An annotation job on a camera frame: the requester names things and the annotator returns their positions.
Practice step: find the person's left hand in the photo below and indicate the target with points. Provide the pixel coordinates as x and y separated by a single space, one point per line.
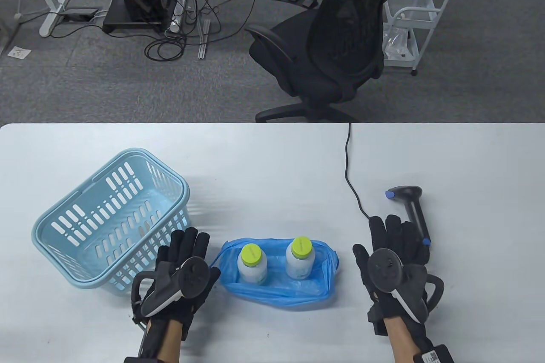
193 248

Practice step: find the black floor power box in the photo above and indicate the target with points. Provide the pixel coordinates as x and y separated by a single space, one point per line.
78 13

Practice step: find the white paper sheet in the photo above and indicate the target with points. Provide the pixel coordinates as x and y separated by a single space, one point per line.
19 52

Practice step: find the green-capped coconut water bottle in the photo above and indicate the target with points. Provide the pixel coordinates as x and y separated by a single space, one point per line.
300 248
251 254

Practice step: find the aluminium rail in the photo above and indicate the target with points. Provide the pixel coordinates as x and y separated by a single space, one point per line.
203 39

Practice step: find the black tower stand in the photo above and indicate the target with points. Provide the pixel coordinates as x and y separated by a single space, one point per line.
127 26

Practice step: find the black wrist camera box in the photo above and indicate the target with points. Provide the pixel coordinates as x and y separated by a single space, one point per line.
132 360
434 354

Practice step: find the black office chair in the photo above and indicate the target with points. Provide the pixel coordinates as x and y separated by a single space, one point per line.
306 73

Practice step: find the person's right hand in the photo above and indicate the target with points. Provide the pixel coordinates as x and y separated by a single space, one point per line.
408 248

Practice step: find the clear plastic packet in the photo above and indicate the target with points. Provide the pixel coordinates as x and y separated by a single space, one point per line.
398 41

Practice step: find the blue plastic bag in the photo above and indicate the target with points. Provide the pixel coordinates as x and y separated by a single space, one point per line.
276 295

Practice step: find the black and white controller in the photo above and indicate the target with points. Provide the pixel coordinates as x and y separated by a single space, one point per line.
193 275
385 271

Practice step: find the black barcode scanner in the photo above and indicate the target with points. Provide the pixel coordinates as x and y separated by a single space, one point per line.
415 210

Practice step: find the person's left forearm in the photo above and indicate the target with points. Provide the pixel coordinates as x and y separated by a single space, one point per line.
168 341

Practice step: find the person's right forearm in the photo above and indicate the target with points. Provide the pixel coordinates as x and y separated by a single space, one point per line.
402 337

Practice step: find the light blue plastic basket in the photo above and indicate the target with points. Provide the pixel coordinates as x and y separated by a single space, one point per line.
136 152

